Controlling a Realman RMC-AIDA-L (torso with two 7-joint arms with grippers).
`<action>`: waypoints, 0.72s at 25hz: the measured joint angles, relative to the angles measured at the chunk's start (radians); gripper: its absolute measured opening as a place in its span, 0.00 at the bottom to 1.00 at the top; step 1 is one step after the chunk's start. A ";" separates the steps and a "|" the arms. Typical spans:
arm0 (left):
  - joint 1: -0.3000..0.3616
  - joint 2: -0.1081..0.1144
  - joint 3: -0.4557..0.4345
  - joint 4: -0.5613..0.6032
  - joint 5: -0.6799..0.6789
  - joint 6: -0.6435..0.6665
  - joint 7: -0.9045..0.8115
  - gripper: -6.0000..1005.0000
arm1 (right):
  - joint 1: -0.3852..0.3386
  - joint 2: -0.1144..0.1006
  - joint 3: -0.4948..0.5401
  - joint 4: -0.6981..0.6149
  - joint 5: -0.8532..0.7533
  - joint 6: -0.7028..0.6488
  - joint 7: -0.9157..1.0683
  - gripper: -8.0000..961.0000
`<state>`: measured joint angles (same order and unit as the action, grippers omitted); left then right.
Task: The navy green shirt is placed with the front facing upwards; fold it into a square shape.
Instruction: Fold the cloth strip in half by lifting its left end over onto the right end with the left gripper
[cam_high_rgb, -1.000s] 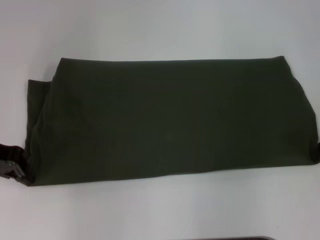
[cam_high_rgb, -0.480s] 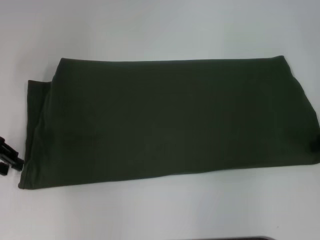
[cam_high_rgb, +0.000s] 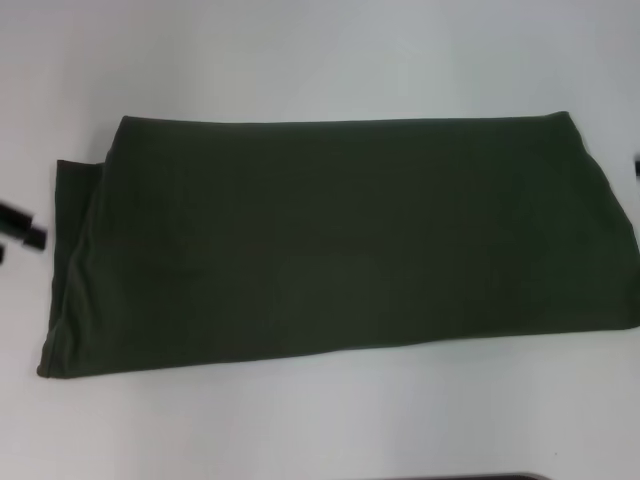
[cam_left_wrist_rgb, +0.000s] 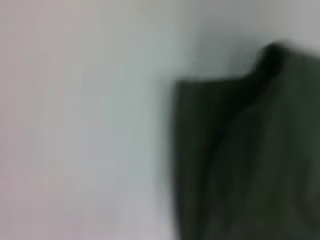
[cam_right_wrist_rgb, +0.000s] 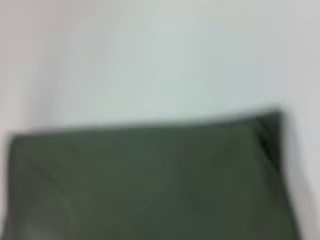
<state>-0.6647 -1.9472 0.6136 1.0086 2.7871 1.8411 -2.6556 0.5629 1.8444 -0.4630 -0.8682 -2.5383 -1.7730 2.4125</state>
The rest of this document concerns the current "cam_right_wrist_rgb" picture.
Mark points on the dark green printed t-shirt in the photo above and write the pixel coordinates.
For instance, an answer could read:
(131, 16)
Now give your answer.
(150, 187)

